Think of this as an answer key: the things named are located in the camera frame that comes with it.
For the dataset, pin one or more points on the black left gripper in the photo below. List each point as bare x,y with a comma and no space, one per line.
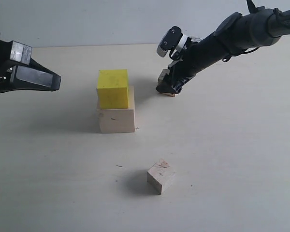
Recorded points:
33,77

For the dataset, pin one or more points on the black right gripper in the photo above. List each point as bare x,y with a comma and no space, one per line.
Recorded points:
180,72

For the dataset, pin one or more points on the medium plywood cube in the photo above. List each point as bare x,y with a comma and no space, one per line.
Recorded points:
161,81

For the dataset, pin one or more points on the yellow cube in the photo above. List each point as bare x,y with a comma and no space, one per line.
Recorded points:
113,89

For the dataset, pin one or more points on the large pale wooden cube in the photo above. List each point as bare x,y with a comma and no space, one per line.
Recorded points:
117,120

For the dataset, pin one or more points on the small wooden cube with knot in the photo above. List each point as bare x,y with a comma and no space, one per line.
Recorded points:
161,175

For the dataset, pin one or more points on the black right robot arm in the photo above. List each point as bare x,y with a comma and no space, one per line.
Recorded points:
238,34

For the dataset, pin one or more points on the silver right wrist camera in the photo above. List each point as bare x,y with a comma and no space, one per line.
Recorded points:
173,41

